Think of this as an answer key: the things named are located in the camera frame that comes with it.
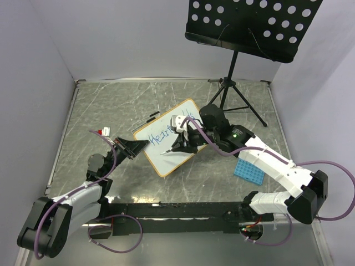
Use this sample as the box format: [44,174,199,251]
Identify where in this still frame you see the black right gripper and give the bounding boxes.
[171,125,218,154]

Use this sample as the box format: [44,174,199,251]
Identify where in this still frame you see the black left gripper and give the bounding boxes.
[103,136,149,177]

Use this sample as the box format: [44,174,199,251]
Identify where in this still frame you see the yellow framed whiteboard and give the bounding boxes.
[133,99,201,177]

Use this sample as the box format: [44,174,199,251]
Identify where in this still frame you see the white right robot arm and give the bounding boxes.
[170,104,328,224]

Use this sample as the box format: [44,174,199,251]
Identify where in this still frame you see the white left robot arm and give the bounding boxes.
[17,137,149,258]

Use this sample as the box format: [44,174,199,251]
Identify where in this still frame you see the blue studded building plate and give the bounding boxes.
[234,159,265,186]

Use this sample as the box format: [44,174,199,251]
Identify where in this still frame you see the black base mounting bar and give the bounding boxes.
[89,202,274,236]

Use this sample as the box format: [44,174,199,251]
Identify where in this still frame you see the black music stand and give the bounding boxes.
[185,0,322,126]

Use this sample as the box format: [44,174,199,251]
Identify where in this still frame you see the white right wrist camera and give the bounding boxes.
[170,115,189,141]

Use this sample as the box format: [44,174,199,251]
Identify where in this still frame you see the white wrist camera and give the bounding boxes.
[98,126,110,137]
[170,115,189,141]

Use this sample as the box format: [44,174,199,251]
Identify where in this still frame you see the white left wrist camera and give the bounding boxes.
[98,126,110,137]

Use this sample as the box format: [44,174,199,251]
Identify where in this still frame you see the wire whiteboard easel stand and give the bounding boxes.
[131,111,160,133]

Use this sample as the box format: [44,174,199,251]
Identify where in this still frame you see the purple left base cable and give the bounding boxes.
[88,213,144,253]

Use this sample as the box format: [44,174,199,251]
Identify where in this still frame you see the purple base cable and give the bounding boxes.
[240,216,293,247]
[88,213,144,253]

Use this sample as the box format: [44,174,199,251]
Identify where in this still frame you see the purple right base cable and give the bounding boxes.
[240,216,293,247]

